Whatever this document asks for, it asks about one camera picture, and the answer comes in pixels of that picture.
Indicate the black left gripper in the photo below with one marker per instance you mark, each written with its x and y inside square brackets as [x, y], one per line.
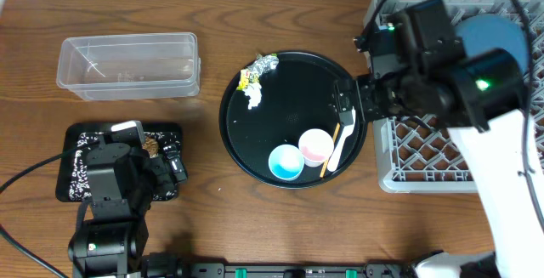
[171, 164]

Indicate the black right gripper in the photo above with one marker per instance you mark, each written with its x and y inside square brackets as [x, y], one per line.
[362, 98]

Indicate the white plastic knife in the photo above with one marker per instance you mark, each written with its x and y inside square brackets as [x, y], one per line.
[346, 131]

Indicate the brown shiitake mushroom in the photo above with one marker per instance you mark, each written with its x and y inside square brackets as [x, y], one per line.
[151, 146]

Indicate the pink plastic cup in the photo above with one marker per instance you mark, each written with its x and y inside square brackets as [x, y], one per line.
[316, 145]

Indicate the foil wrapper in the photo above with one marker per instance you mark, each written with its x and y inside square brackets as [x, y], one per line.
[264, 64]

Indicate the white tissue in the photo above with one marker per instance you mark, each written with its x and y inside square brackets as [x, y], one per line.
[254, 94]

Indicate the pile of rice grains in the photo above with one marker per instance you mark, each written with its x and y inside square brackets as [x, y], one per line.
[76, 175]

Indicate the yellow wrapper scrap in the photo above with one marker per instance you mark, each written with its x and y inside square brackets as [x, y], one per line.
[247, 78]

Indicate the dark blue bowl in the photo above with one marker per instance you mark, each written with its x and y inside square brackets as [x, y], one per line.
[485, 32]

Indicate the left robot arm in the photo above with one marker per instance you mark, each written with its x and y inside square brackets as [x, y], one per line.
[112, 242]

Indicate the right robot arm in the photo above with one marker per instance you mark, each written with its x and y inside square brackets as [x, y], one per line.
[419, 65]

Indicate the grey plastic dishwasher rack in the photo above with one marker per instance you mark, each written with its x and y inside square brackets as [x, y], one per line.
[415, 158]

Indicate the round black tray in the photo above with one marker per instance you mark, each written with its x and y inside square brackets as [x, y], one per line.
[296, 96]

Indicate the light blue plastic cup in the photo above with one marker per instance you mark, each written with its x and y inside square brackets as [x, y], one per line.
[286, 162]

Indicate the clear plastic bin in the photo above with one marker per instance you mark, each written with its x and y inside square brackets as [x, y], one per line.
[130, 66]

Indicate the black rectangular tray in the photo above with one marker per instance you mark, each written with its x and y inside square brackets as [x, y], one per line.
[85, 133]

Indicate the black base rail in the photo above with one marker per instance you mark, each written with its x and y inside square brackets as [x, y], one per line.
[167, 265]

